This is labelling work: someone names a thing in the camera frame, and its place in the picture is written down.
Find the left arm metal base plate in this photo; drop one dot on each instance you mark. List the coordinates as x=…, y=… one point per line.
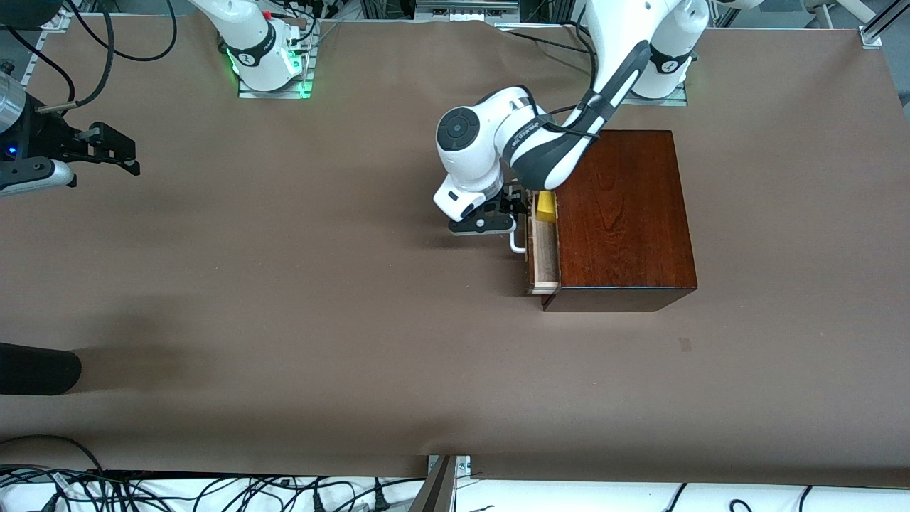
x=672, y=101

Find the black cylinder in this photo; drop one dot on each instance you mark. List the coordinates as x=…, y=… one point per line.
x=35, y=368

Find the dark brown wooden cabinet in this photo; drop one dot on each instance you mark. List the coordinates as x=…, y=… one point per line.
x=625, y=213

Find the small silver bracket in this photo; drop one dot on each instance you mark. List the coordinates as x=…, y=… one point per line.
x=463, y=466

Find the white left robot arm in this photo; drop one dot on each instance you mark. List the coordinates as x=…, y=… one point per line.
x=469, y=135

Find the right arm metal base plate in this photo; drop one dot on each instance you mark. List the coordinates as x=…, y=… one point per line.
x=274, y=92

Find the yellow block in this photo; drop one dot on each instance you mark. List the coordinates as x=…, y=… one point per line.
x=546, y=206

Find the perforated metal rail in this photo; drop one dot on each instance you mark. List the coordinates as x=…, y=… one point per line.
x=43, y=46

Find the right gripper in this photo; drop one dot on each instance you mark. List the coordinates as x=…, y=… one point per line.
x=44, y=137

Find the grey metal beam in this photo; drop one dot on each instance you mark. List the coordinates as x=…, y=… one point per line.
x=435, y=494

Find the black power plug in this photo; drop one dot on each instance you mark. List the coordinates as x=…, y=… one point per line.
x=380, y=501
x=318, y=503

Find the aluminium corner bracket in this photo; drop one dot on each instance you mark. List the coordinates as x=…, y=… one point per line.
x=871, y=37

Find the brown paper table cover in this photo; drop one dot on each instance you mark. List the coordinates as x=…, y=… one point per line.
x=355, y=320

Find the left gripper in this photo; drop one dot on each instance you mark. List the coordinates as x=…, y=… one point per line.
x=511, y=201

